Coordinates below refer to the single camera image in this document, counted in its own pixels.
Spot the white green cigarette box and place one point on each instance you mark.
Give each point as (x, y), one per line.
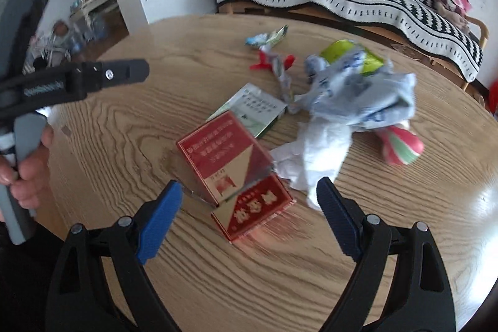
(258, 104)

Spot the white low bench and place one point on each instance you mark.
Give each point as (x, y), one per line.
(97, 1)

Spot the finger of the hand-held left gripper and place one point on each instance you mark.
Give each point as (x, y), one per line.
(124, 70)

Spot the crumpled blue white plastic wrapper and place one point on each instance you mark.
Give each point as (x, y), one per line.
(350, 91)

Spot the red cigarette box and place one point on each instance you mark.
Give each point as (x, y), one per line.
(218, 149)

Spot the red bag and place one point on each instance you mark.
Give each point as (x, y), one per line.
(493, 96)

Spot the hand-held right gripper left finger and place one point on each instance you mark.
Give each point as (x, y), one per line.
(161, 223)

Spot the green white blue snack wrapper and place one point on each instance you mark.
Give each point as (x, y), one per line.
(268, 38)

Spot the red green striped wrapper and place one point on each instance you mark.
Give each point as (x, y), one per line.
(402, 147)

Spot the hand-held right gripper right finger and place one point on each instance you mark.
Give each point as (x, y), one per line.
(336, 217)

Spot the crumpled white tissue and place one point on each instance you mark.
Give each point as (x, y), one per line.
(323, 149)

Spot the person's left hand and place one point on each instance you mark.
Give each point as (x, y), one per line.
(33, 176)

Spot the green snack packet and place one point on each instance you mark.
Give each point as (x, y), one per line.
(338, 49)

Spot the twisted red white wrapper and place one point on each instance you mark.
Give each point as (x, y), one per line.
(278, 69)

